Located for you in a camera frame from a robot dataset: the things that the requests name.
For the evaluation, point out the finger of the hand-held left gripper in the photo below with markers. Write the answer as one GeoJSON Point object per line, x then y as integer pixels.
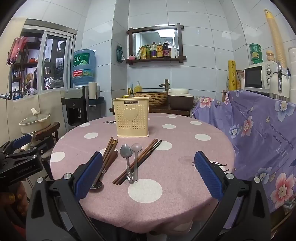
{"type": "Point", "coordinates": [22, 141]}
{"type": "Point", "coordinates": [45, 146]}

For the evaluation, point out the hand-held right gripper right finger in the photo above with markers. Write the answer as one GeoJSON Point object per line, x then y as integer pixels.
{"type": "Point", "coordinates": [208, 176]}

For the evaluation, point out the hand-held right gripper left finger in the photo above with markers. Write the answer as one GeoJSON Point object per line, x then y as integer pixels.
{"type": "Point", "coordinates": [90, 176]}

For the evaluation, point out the metal spoon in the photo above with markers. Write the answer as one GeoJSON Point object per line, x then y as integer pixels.
{"type": "Point", "coordinates": [126, 150]}

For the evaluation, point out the dark chopstick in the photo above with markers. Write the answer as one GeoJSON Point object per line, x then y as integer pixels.
{"type": "Point", "coordinates": [145, 155]}
{"type": "Point", "coordinates": [154, 148]}

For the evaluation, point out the cream plastic utensil holder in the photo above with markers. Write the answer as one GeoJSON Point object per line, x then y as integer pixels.
{"type": "Point", "coordinates": [130, 115]}

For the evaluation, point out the person's left hand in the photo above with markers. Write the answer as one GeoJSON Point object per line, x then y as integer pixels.
{"type": "Point", "coordinates": [11, 199]}

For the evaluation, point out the dark wooden stool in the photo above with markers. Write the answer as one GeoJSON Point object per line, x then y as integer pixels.
{"type": "Point", "coordinates": [46, 132]}

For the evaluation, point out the brown wooden spoon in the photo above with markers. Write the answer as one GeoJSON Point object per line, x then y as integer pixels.
{"type": "Point", "coordinates": [108, 165]}

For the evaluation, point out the cream pot with lid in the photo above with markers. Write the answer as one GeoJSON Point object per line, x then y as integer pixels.
{"type": "Point", "coordinates": [34, 122]}

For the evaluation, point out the pink dotted tablecloth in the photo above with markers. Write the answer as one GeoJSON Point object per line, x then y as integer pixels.
{"type": "Point", "coordinates": [180, 143]}

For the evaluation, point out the water dispenser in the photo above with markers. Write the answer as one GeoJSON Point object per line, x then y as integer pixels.
{"type": "Point", "coordinates": [74, 106]}

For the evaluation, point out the phone stand pole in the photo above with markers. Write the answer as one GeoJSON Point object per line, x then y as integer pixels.
{"type": "Point", "coordinates": [9, 85]}

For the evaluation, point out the purple floral cloth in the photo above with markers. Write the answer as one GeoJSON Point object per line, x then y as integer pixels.
{"type": "Point", "coordinates": [254, 129]}

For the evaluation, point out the paper cup tube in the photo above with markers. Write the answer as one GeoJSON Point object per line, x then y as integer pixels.
{"type": "Point", "coordinates": [92, 92]}

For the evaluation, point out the dark wooden cabinet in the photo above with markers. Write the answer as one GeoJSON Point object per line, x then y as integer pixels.
{"type": "Point", "coordinates": [171, 112]}

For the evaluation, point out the window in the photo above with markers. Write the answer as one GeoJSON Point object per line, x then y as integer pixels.
{"type": "Point", "coordinates": [52, 64]}

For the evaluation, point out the blue water bottle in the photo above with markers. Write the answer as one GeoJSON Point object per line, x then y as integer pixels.
{"type": "Point", "coordinates": [83, 67]}

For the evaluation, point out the yellow cup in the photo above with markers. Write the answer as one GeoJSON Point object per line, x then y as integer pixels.
{"type": "Point", "coordinates": [126, 95]}

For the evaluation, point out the red smartphone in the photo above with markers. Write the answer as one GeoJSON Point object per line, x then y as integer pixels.
{"type": "Point", "coordinates": [15, 51]}

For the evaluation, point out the woven brown basin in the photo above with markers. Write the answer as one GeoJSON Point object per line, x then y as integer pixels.
{"type": "Point", "coordinates": [152, 98]}

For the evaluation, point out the yellow soap dispenser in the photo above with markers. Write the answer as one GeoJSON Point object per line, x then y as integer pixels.
{"type": "Point", "coordinates": [137, 88]}

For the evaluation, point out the bronze faucet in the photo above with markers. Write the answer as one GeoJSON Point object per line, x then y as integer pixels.
{"type": "Point", "coordinates": [166, 84]}

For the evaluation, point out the yellow roll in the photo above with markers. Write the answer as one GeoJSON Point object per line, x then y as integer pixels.
{"type": "Point", "coordinates": [232, 75]}

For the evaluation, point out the white microwave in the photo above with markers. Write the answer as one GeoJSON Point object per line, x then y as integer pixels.
{"type": "Point", "coordinates": [254, 77]}

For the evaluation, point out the white kettle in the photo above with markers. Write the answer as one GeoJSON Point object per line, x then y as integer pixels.
{"type": "Point", "coordinates": [278, 83]}

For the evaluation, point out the green hanging packet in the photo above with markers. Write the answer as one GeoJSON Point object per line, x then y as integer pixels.
{"type": "Point", "coordinates": [119, 54]}

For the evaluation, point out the white bottle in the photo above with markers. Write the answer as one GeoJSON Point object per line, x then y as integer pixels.
{"type": "Point", "coordinates": [175, 52]}

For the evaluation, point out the stack of green noodle cups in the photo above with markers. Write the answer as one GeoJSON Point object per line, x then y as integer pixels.
{"type": "Point", "coordinates": [256, 54]}

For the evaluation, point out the yellow green packet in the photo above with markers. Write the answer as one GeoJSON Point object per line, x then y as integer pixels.
{"type": "Point", "coordinates": [138, 53]}

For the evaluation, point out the dark sauce bottle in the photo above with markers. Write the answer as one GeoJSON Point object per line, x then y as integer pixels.
{"type": "Point", "coordinates": [166, 49]}

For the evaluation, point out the brown bottle yellow label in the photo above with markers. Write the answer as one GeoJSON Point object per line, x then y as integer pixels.
{"type": "Point", "coordinates": [159, 51]}

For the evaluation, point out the small jar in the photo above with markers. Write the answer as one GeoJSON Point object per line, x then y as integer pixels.
{"type": "Point", "coordinates": [270, 56]}

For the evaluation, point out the wooden framed mirror shelf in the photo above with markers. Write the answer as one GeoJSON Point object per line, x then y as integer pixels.
{"type": "Point", "coordinates": [155, 30]}

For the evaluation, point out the tall stack of paper cups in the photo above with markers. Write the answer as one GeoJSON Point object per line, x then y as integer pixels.
{"type": "Point", "coordinates": [274, 34]}

